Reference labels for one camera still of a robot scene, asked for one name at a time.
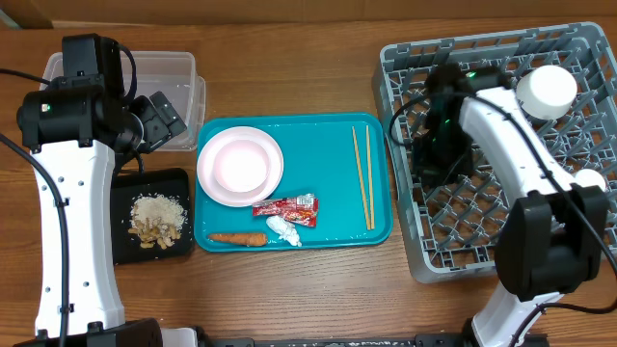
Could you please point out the crumpled white tissue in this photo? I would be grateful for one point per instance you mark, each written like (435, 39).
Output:
(285, 230)

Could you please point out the orange carrot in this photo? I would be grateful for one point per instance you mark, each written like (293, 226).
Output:
(253, 239)

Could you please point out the right wooden chopstick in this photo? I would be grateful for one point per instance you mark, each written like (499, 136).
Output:
(370, 177)

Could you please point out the clear plastic bin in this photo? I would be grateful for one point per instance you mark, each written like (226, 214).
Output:
(169, 87)

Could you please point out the red snack wrapper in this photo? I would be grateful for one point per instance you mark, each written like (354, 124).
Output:
(301, 210)

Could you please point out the grey dishwasher rack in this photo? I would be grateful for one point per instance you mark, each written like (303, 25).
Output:
(450, 232)

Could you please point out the food scraps rice and peanuts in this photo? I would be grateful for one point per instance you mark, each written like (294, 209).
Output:
(157, 221)

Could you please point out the pink bowl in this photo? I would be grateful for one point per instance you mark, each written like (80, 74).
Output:
(241, 166)

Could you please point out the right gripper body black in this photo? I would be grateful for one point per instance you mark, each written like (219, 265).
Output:
(448, 158)

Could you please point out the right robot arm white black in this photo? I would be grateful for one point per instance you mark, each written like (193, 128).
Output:
(553, 238)

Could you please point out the teal serving tray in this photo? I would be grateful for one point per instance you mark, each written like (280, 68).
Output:
(319, 159)

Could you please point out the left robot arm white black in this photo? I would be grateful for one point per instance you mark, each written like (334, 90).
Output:
(80, 304)

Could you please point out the white bowl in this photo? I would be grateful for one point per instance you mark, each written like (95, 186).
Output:
(547, 92)

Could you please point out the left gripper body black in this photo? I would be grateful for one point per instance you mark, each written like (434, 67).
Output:
(159, 124)

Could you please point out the black plastic tray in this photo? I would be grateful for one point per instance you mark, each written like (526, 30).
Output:
(125, 189)

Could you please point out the pink plate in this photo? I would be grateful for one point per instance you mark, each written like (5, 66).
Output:
(205, 166)

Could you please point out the white paper cup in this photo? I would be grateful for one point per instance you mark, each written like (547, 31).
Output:
(590, 178)

